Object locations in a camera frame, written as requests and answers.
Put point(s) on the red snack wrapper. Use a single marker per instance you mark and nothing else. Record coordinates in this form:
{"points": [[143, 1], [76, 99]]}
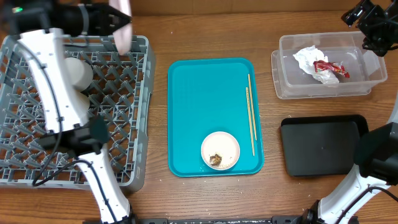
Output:
{"points": [[321, 65]]}

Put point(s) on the black tray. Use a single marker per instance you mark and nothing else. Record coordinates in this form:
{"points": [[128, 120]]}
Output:
{"points": [[321, 145]]}

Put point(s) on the clear plastic bin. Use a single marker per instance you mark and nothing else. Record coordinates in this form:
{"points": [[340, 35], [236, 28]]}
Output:
{"points": [[344, 48]]}

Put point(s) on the grey dish rack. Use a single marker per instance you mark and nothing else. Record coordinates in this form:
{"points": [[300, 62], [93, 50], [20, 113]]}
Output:
{"points": [[120, 92]]}

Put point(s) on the teal plastic tray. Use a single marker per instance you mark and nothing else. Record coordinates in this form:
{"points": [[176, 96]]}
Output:
{"points": [[206, 96]]}

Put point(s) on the pale green bowl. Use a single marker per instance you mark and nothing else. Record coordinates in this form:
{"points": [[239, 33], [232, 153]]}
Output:
{"points": [[80, 73]]}

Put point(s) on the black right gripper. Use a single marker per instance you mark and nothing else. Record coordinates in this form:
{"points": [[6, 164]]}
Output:
{"points": [[364, 16]]}

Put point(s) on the white cup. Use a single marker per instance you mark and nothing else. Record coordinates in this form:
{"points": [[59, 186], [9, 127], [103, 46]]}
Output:
{"points": [[83, 101]]}

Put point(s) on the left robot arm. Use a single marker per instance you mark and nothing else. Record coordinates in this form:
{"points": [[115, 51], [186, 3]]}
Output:
{"points": [[38, 28]]}

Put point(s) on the brown food scrap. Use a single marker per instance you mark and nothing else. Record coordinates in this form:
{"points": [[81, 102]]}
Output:
{"points": [[215, 160]]}

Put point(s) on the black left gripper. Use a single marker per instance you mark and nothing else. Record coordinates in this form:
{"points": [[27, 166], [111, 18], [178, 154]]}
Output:
{"points": [[104, 13]]}

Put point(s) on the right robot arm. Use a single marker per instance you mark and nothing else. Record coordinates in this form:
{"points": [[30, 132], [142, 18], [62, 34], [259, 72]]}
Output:
{"points": [[375, 158]]}

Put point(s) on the pink bowl with scraps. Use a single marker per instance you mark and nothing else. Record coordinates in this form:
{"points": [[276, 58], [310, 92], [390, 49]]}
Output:
{"points": [[225, 145]]}

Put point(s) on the white napkin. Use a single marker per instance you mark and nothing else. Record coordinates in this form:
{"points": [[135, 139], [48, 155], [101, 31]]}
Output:
{"points": [[306, 58]]}

